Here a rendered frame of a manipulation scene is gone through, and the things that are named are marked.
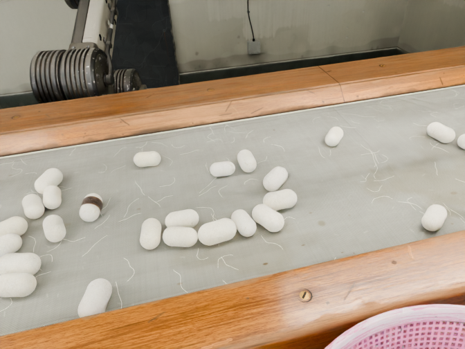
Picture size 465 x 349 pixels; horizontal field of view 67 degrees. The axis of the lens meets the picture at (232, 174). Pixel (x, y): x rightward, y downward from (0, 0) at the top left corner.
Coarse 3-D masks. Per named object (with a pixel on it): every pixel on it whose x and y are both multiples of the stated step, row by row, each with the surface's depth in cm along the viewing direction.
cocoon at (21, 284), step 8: (0, 280) 30; (8, 280) 30; (16, 280) 30; (24, 280) 30; (32, 280) 30; (0, 288) 29; (8, 288) 29; (16, 288) 29; (24, 288) 30; (32, 288) 30; (0, 296) 30; (8, 296) 30; (16, 296) 30
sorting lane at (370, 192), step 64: (192, 128) 53; (256, 128) 52; (320, 128) 51; (384, 128) 50; (0, 192) 43; (64, 192) 42; (128, 192) 41; (192, 192) 41; (256, 192) 40; (320, 192) 40; (384, 192) 39; (448, 192) 39; (64, 256) 34; (128, 256) 34; (192, 256) 33; (256, 256) 33; (320, 256) 32; (0, 320) 29; (64, 320) 29
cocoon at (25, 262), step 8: (8, 256) 31; (16, 256) 31; (24, 256) 31; (32, 256) 32; (0, 264) 31; (8, 264) 31; (16, 264) 31; (24, 264) 31; (32, 264) 31; (40, 264) 32; (0, 272) 31; (8, 272) 31; (16, 272) 31; (24, 272) 31; (32, 272) 31
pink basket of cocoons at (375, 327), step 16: (368, 320) 24; (384, 320) 24; (400, 320) 25; (416, 320) 25; (432, 320) 25; (448, 320) 25; (464, 320) 25; (352, 336) 23; (368, 336) 24; (384, 336) 25; (400, 336) 25; (416, 336) 25; (432, 336) 25; (448, 336) 25; (464, 336) 25
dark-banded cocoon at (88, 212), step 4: (88, 196) 38; (96, 196) 38; (84, 204) 37; (88, 204) 37; (92, 204) 37; (80, 208) 37; (84, 208) 36; (88, 208) 36; (92, 208) 37; (96, 208) 37; (80, 212) 37; (84, 212) 36; (88, 212) 36; (92, 212) 37; (96, 212) 37; (80, 216) 37; (84, 216) 36; (88, 216) 36; (92, 216) 37; (96, 216) 37; (84, 220) 37; (88, 220) 37; (92, 220) 37
